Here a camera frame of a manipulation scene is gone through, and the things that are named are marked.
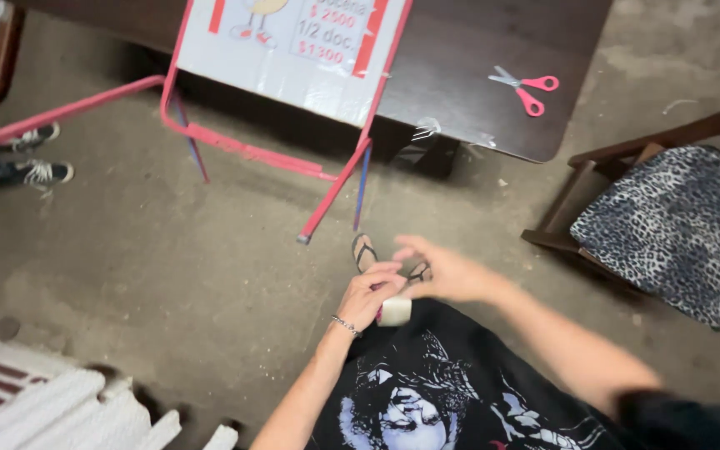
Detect person's black sandal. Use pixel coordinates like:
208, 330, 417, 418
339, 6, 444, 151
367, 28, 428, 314
352, 233, 379, 275
407, 261, 433, 286

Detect silver beaded bracelet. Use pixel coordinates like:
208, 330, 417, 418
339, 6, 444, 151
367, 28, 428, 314
331, 315, 363, 339

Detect stack of white foam sheets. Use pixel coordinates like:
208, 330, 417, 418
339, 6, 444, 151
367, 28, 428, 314
0, 327, 240, 450

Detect pink metal sign frame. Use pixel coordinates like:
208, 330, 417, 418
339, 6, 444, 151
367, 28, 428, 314
0, 0, 414, 245

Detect leopard print cushion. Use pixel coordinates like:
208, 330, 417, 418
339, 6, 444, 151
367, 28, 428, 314
570, 145, 720, 331

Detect dark wooden chair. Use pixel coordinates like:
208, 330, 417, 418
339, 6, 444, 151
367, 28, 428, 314
520, 98, 720, 295

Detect dark brown wooden table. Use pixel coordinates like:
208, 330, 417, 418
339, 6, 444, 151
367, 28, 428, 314
10, 0, 615, 165

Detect person's black printed shirt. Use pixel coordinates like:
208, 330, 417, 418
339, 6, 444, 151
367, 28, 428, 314
305, 298, 720, 450

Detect white printed sign board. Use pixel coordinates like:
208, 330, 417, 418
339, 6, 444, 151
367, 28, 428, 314
176, 0, 410, 128

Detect pink handled scissors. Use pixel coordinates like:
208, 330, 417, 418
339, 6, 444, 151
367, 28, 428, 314
488, 65, 560, 118

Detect person's right hand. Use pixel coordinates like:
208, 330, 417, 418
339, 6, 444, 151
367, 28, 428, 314
392, 235, 500, 303

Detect person's left hand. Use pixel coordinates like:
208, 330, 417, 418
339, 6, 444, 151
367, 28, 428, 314
336, 261, 407, 332

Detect clear packing tape roll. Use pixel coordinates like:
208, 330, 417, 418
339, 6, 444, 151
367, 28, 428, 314
377, 296, 413, 327

